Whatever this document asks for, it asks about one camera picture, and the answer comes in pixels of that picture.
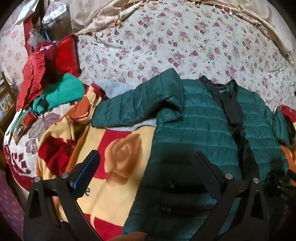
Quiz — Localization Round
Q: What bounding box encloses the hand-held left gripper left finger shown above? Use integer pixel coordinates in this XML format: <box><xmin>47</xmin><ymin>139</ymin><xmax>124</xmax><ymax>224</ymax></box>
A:
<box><xmin>23</xmin><ymin>149</ymin><xmax>104</xmax><ymax>241</ymax></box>

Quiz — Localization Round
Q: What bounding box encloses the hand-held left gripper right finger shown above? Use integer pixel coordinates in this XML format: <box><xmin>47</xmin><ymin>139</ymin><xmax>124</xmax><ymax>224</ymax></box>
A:
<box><xmin>195</xmin><ymin>151</ymin><xmax>270</xmax><ymax>241</ymax></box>

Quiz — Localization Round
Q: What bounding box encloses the dark green puffer jacket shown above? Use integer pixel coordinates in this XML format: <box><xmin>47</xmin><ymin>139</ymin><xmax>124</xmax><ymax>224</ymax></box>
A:
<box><xmin>91</xmin><ymin>68</ymin><xmax>292</xmax><ymax>241</ymax></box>

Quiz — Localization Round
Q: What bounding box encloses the yellow red rose blanket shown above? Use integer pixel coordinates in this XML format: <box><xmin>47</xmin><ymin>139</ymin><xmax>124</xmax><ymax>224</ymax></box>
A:
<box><xmin>36</xmin><ymin>83</ymin><xmax>160</xmax><ymax>241</ymax></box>

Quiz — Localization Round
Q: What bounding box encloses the white maroon patterned blanket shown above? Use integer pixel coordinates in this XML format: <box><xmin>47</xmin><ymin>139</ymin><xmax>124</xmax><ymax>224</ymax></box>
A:
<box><xmin>2</xmin><ymin>102</ymin><xmax>78</xmax><ymax>187</ymax></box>

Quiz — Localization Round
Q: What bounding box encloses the brown garment tag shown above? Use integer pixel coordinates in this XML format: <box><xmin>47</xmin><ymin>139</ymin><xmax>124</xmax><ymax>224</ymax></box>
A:
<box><xmin>14</xmin><ymin>123</ymin><xmax>26</xmax><ymax>143</ymax></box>

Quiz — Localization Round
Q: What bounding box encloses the teal green garment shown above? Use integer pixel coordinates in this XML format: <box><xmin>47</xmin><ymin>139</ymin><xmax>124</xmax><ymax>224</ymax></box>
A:
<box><xmin>32</xmin><ymin>73</ymin><xmax>85</xmax><ymax>112</ymax></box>

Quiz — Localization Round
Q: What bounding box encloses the purple spotted cloth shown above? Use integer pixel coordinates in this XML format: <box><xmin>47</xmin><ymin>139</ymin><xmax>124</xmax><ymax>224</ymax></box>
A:
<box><xmin>0</xmin><ymin>169</ymin><xmax>26</xmax><ymax>233</ymax></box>

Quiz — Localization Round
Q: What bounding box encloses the grey sweatshirt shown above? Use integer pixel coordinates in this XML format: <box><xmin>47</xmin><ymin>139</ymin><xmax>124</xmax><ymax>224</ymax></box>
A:
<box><xmin>94</xmin><ymin>78</ymin><xmax>158</xmax><ymax>133</ymax></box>

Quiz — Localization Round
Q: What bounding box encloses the red puffer jacket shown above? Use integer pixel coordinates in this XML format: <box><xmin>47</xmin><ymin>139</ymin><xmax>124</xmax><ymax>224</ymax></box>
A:
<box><xmin>16</xmin><ymin>50</ymin><xmax>48</xmax><ymax>110</ymax></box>

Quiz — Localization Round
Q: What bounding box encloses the wooden chair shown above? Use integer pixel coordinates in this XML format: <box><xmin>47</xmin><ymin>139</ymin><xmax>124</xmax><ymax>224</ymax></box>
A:
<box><xmin>0</xmin><ymin>71</ymin><xmax>17</xmax><ymax>131</ymax></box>

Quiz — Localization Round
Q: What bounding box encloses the red plush cloth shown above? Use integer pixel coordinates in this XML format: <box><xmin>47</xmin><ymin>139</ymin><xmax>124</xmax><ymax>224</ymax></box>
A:
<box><xmin>37</xmin><ymin>34</ymin><xmax>80</xmax><ymax>84</ymax></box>

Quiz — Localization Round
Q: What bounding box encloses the pale floral pillow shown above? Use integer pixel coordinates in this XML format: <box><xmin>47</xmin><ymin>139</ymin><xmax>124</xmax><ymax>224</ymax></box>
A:
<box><xmin>0</xmin><ymin>23</ymin><xmax>31</xmax><ymax>94</ymax></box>

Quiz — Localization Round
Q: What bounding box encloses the floral bed sheet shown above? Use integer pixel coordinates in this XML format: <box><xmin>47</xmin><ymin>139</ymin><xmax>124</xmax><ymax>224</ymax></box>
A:
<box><xmin>75</xmin><ymin>0</ymin><xmax>296</xmax><ymax>110</ymax></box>

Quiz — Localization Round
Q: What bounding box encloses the clear plastic bag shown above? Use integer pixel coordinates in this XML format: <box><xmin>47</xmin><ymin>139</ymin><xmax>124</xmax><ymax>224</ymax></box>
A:
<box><xmin>27</xmin><ymin>30</ymin><xmax>44</xmax><ymax>48</ymax></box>

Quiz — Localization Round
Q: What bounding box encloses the beige fringed cloth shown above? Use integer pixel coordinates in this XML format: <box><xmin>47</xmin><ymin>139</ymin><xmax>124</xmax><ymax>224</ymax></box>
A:
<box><xmin>70</xmin><ymin>0</ymin><xmax>295</xmax><ymax>63</ymax></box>

